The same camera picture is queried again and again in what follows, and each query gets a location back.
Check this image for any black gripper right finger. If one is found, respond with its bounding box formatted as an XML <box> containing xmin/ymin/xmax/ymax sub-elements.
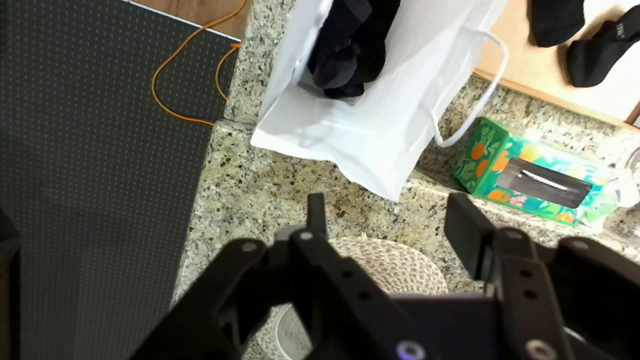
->
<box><xmin>443</xmin><ymin>191</ymin><xmax>640</xmax><ymax>360</ymax></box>

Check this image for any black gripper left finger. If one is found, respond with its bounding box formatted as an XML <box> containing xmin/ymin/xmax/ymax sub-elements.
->
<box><xmin>132</xmin><ymin>191</ymin><xmax>428</xmax><ymax>360</ymax></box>

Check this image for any black sock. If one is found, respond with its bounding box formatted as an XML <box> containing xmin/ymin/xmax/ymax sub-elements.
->
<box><xmin>565</xmin><ymin>3</ymin><xmax>640</xmax><ymax>90</ymax></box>
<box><xmin>304</xmin><ymin>0</ymin><xmax>404</xmax><ymax>101</ymax></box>
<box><xmin>526</xmin><ymin>0</ymin><xmax>588</xmax><ymax>49</ymax></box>

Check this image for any white paper bag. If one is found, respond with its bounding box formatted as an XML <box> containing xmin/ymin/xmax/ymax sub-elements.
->
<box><xmin>249</xmin><ymin>0</ymin><xmax>513</xmax><ymax>204</ymax></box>

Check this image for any clear glass plate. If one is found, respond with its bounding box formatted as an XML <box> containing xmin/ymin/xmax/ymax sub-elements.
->
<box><xmin>262</xmin><ymin>302</ymin><xmax>316</xmax><ymax>360</ymax></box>

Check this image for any green patterned tissue box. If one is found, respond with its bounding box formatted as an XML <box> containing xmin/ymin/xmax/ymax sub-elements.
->
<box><xmin>451</xmin><ymin>115</ymin><xmax>607</xmax><ymax>225</ymax></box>

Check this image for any dark dotted floor mat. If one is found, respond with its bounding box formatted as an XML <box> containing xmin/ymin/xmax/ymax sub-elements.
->
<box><xmin>0</xmin><ymin>0</ymin><xmax>245</xmax><ymax>360</ymax></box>

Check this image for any white shallow tray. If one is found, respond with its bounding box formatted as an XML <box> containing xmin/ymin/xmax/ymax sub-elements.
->
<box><xmin>474</xmin><ymin>0</ymin><xmax>640</xmax><ymax>130</ymax></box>

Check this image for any orange cable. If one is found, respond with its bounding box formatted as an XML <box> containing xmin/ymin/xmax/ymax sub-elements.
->
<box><xmin>148</xmin><ymin>0</ymin><xmax>250</xmax><ymax>130</ymax></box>

